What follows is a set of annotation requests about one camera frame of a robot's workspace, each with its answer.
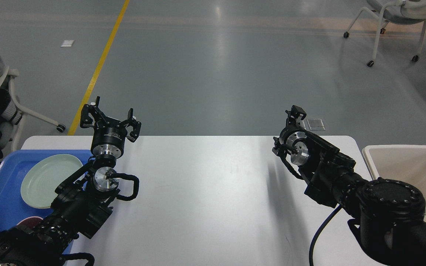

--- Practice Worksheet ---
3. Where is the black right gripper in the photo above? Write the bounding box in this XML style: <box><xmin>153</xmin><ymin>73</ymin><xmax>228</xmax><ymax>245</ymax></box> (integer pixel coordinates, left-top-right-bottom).
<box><xmin>272</xmin><ymin>105</ymin><xmax>309</xmax><ymax>158</ymax></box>

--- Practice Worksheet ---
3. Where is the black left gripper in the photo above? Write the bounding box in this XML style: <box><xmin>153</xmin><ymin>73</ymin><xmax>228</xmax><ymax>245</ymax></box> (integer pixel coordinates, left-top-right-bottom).
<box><xmin>80</xmin><ymin>96</ymin><xmax>142</xmax><ymax>158</ymax></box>

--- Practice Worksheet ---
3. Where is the mint green plate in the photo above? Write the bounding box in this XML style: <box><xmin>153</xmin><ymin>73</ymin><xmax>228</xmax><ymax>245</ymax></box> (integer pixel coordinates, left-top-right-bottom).
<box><xmin>20</xmin><ymin>154</ymin><xmax>82</xmax><ymax>209</ymax></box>

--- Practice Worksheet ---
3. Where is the pink mug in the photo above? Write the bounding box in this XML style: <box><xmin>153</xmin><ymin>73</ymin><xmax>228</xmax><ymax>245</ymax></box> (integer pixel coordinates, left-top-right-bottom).
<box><xmin>17</xmin><ymin>216</ymin><xmax>43</xmax><ymax>228</ymax></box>

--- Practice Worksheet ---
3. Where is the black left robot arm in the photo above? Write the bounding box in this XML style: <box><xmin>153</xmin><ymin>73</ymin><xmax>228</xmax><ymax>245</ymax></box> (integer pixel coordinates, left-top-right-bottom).
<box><xmin>0</xmin><ymin>97</ymin><xmax>142</xmax><ymax>266</ymax></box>

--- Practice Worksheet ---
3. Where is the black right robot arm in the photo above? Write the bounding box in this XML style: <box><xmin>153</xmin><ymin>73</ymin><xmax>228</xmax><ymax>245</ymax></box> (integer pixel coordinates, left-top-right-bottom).
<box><xmin>272</xmin><ymin>105</ymin><xmax>426</xmax><ymax>266</ymax></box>

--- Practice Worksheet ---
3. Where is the right floor outlet plate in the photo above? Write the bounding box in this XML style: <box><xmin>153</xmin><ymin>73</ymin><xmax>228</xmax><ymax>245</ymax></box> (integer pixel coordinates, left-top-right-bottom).
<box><xmin>307</xmin><ymin>119</ymin><xmax>326</xmax><ymax>131</ymax></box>

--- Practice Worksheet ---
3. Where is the white office chair left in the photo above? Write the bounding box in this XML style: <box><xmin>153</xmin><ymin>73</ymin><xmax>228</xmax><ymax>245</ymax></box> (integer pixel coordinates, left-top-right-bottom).
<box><xmin>0</xmin><ymin>65</ymin><xmax>66</xmax><ymax>152</ymax></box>

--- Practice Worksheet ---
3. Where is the blue plastic tray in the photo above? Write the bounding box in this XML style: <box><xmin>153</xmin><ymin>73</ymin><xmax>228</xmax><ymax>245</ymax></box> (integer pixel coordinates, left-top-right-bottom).
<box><xmin>0</xmin><ymin>149</ymin><xmax>94</xmax><ymax>255</ymax></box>

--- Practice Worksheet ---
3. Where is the beige plastic bin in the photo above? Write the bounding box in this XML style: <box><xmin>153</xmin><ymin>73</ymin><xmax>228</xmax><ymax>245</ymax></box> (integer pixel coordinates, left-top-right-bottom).
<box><xmin>362</xmin><ymin>145</ymin><xmax>426</xmax><ymax>200</ymax></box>

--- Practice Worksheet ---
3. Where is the grey office chair right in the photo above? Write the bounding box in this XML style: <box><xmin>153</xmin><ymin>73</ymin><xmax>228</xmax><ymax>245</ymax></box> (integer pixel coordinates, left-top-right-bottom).
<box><xmin>343</xmin><ymin>0</ymin><xmax>426</xmax><ymax>67</ymax></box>

